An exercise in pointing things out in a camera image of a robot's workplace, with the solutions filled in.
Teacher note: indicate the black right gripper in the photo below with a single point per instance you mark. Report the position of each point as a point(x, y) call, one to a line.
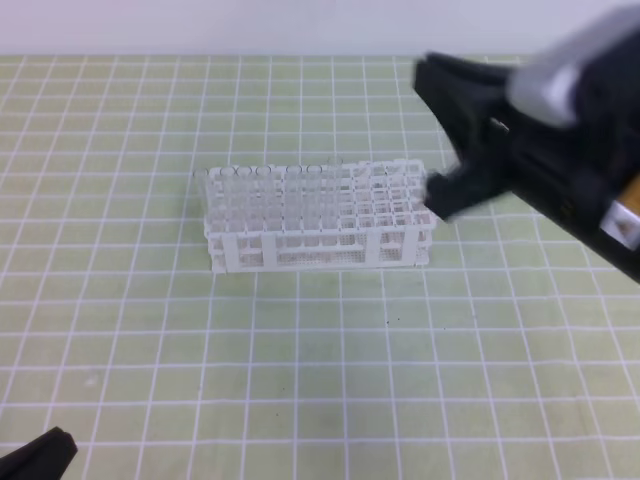
point(586, 176)

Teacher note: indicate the racked test tube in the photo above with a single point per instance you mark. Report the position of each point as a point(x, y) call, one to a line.
point(314, 197)
point(294, 199)
point(246, 190)
point(267, 195)
point(227, 175)

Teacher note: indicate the white plastic test tube rack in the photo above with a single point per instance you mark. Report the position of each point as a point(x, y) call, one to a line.
point(382, 222)

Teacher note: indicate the clear glass test tube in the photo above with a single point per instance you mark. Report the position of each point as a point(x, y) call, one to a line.
point(333, 191)

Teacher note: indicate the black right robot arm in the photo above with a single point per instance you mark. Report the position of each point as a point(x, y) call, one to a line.
point(584, 178)

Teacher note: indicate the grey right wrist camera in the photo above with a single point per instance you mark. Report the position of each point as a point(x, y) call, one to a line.
point(543, 88)

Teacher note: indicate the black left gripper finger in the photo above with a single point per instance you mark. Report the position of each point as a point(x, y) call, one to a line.
point(45, 458)

